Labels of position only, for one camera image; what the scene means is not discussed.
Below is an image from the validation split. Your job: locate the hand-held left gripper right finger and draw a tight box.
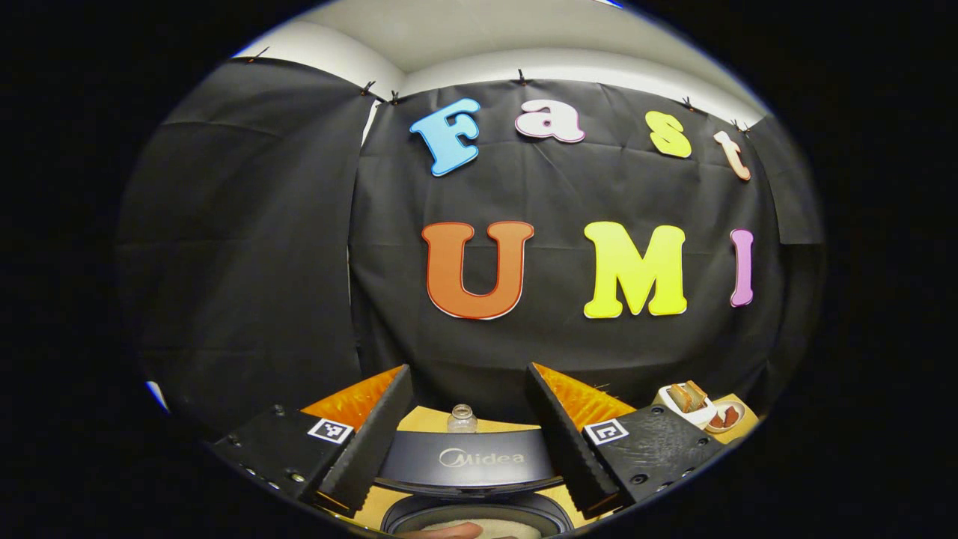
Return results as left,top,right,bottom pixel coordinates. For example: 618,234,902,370
525,362,731,519

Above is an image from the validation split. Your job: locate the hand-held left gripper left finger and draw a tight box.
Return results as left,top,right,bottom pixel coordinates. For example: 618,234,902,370
208,364,415,518

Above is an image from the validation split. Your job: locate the dark gray rice cooker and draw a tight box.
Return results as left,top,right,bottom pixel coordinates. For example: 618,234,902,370
378,429,574,539

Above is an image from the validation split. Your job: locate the white rice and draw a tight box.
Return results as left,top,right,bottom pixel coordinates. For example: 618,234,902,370
414,517,545,539

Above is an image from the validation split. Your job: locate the white toaster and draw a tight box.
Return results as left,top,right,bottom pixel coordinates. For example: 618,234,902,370
656,380,719,430

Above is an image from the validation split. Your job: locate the white round plate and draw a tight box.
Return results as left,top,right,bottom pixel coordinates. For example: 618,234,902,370
703,400,748,436

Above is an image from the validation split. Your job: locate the black backdrop cloth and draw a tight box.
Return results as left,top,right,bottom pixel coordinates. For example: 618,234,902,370
116,58,828,442

